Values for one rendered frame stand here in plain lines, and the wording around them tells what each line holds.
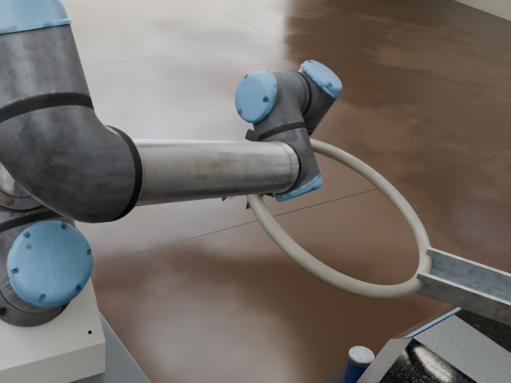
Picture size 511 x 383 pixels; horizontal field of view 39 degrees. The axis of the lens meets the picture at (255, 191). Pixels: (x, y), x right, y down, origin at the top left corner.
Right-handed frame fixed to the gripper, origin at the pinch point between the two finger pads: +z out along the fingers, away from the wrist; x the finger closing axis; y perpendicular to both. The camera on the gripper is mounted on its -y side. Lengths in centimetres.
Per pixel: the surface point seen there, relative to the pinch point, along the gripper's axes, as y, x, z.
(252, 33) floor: -494, 140, 186
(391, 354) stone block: 8, 58, 26
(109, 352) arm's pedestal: 16.1, -12.5, 42.3
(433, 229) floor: -162, 183, 100
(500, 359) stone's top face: 16, 77, 9
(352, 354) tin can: -48, 99, 91
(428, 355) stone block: 14, 61, 17
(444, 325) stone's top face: 3, 68, 15
